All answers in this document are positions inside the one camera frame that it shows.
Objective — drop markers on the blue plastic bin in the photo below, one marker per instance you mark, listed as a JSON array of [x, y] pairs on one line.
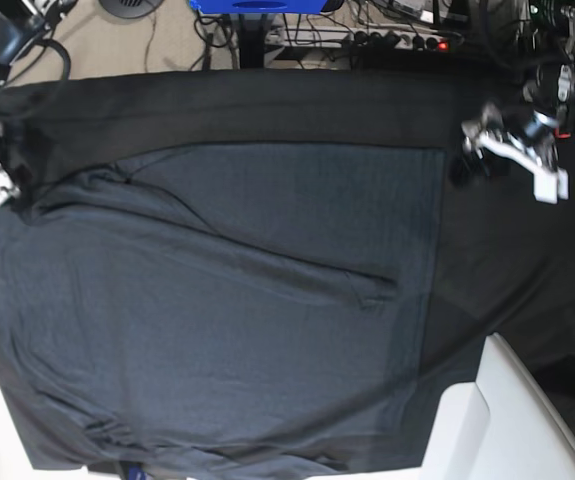
[[214, 7]]

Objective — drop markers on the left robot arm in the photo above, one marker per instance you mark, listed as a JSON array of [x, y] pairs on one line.
[[544, 35]]

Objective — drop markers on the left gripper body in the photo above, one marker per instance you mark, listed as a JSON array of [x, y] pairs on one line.
[[520, 133]]

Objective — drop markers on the round black floor base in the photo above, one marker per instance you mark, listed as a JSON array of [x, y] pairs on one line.
[[130, 9]]

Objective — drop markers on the black table cloth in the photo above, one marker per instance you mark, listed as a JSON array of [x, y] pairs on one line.
[[505, 263]]

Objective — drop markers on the dark grey T-shirt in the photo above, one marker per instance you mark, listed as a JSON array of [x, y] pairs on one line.
[[223, 311]]

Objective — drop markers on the white chair right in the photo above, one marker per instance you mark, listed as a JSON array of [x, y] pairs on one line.
[[500, 426]]

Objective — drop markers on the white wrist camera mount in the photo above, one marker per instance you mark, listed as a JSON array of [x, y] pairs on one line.
[[550, 187]]

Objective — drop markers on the black power strip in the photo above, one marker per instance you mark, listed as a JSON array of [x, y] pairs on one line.
[[296, 36]]

